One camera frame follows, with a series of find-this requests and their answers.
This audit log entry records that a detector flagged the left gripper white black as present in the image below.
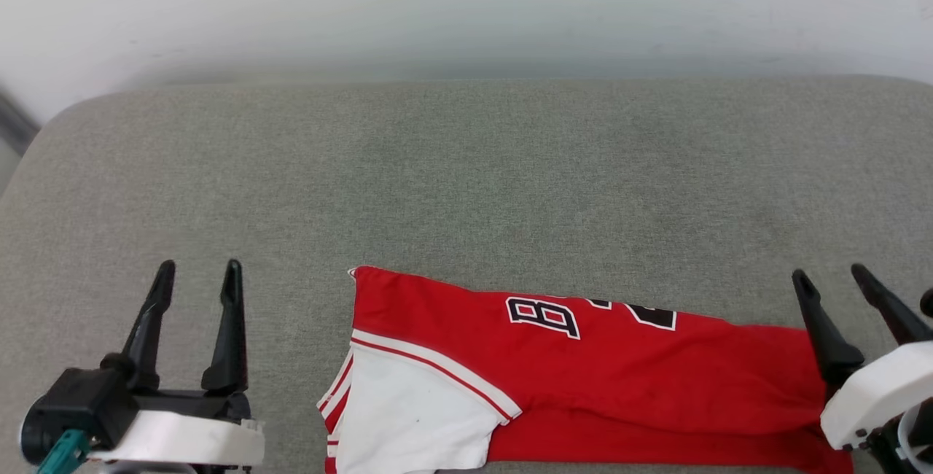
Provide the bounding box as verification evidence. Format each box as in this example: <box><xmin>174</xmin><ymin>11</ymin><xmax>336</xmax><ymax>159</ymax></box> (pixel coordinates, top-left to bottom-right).
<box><xmin>87</xmin><ymin>259</ymin><xmax>265</xmax><ymax>469</ymax></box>

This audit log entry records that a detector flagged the teal left camera cable plug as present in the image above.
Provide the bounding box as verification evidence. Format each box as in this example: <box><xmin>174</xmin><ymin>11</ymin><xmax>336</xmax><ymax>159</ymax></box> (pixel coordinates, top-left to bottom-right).
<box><xmin>36</xmin><ymin>429</ymin><xmax>93</xmax><ymax>474</ymax></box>

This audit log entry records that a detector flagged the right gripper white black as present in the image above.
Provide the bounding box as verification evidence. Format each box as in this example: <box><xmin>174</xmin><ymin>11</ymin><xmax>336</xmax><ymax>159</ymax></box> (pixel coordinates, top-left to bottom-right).
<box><xmin>792</xmin><ymin>263</ymin><xmax>933</xmax><ymax>453</ymax></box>

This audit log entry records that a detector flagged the grey fabric sofa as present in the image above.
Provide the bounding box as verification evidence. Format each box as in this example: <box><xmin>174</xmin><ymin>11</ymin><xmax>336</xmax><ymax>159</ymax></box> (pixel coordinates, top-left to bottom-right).
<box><xmin>0</xmin><ymin>76</ymin><xmax>933</xmax><ymax>474</ymax></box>

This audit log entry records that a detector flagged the red basketball jersey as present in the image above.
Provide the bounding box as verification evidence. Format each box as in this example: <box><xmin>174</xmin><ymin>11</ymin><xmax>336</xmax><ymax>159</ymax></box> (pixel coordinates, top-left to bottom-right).
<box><xmin>316</xmin><ymin>265</ymin><xmax>854</xmax><ymax>474</ymax></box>

